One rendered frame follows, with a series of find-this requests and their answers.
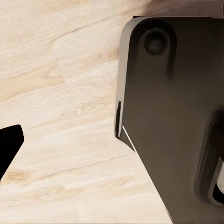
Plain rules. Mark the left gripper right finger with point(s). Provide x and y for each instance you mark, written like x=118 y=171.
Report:
x=217 y=139

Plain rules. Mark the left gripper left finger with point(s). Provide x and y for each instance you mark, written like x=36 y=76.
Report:
x=11 y=140

